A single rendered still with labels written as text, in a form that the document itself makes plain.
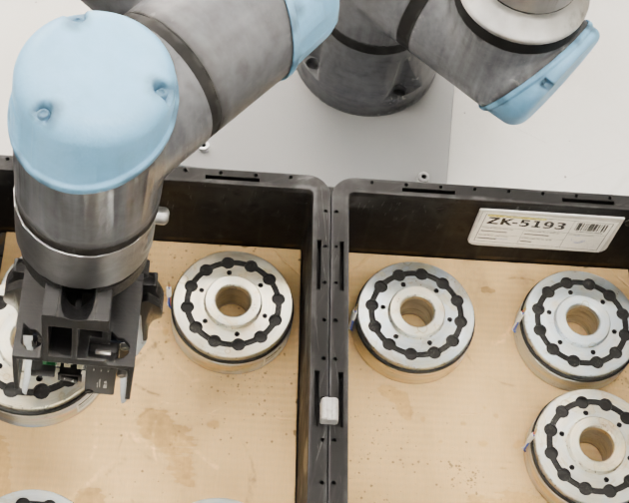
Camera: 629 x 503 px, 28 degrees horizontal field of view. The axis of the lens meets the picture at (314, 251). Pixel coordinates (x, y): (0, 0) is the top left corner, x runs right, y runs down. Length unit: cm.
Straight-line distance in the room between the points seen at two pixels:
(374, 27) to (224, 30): 58
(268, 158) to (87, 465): 39
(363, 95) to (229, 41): 65
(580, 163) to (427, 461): 46
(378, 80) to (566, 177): 25
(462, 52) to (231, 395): 36
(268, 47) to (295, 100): 66
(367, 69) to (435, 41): 13
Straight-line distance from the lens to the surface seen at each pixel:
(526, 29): 107
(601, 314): 111
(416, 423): 106
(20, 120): 58
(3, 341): 88
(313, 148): 127
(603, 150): 141
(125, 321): 75
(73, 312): 69
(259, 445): 104
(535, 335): 108
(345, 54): 124
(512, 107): 112
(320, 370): 96
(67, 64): 57
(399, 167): 127
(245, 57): 63
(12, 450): 105
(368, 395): 107
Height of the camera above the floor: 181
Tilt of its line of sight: 61 degrees down
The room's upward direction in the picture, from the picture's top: 11 degrees clockwise
